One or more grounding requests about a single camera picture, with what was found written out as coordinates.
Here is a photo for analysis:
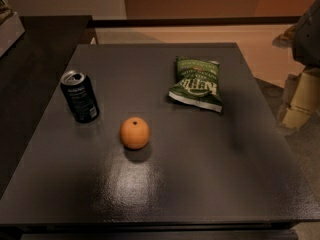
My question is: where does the black pepsi can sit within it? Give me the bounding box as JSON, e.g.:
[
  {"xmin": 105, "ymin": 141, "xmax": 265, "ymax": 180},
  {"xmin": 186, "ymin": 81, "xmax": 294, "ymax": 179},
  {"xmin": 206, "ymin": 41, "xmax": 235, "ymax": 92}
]
[{"xmin": 60, "ymin": 70, "xmax": 100, "ymax": 123}]

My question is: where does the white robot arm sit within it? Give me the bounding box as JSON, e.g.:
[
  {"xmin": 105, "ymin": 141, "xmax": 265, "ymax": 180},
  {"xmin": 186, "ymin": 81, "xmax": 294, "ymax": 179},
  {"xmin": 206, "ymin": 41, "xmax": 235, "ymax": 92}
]
[{"xmin": 273, "ymin": 0, "xmax": 320, "ymax": 135}]

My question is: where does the orange fruit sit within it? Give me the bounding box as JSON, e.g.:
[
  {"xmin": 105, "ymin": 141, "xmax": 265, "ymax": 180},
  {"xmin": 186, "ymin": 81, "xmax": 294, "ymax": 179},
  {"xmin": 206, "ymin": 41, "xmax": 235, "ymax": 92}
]
[{"xmin": 120, "ymin": 117, "xmax": 150, "ymax": 150}]

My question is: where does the green chip bag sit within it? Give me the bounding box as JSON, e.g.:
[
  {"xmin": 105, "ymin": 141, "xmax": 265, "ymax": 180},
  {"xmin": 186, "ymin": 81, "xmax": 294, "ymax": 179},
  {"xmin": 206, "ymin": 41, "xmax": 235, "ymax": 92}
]
[{"xmin": 169, "ymin": 56, "xmax": 223, "ymax": 113}]

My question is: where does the white box at left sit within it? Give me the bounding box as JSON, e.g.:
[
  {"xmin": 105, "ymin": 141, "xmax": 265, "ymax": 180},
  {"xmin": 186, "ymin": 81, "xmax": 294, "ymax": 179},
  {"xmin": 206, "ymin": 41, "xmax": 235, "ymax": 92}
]
[{"xmin": 0, "ymin": 13, "xmax": 25, "ymax": 57}]

